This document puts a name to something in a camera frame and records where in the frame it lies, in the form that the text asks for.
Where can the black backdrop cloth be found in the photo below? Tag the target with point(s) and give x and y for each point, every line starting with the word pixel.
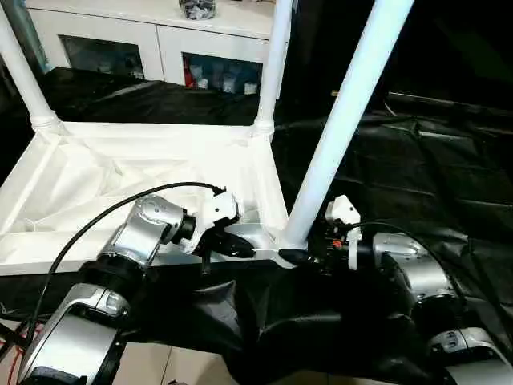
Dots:
pixel 441 44

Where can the white plastic table leg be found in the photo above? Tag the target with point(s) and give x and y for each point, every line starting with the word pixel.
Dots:
pixel 348 100
pixel 276 60
pixel 24 72

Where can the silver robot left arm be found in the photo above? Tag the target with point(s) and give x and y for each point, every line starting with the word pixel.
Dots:
pixel 140 232

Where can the blue and white box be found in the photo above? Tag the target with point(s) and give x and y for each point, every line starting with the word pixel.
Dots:
pixel 38 44

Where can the black metal frame bars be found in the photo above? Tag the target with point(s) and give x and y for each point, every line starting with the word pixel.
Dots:
pixel 12 341

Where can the white plastic table top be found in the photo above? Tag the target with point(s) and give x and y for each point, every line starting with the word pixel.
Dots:
pixel 120 160

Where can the shiny object on cabinet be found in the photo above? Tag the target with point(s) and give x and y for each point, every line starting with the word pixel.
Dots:
pixel 198 8

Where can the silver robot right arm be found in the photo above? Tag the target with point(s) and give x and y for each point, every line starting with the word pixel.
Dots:
pixel 421 272

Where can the white cabinet with glass doors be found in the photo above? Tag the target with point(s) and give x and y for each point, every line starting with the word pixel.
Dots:
pixel 152 36

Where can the small red bottle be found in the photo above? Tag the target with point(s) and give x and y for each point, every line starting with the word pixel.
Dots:
pixel 188 75

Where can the black mat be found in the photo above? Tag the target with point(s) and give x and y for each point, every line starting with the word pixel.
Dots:
pixel 421 180

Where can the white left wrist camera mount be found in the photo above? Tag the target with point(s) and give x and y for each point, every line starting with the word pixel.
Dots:
pixel 218 212

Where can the small white jar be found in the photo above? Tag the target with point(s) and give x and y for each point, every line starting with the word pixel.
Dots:
pixel 203 83
pixel 228 85
pixel 250 87

